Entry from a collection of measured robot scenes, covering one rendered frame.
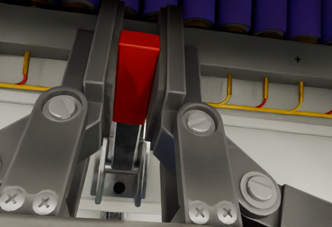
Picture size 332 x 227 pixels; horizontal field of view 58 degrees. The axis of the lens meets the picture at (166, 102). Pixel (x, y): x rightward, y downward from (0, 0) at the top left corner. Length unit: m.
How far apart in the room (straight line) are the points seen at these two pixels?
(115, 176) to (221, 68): 0.08
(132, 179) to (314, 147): 0.11
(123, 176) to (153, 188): 0.02
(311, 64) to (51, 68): 0.13
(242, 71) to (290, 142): 0.05
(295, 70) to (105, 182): 0.11
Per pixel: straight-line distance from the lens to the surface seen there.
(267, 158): 0.18
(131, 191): 0.16
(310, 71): 0.17
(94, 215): 0.35
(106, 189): 0.16
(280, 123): 0.18
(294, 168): 0.19
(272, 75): 0.17
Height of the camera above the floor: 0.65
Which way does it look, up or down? 60 degrees down
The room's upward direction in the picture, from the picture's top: 21 degrees clockwise
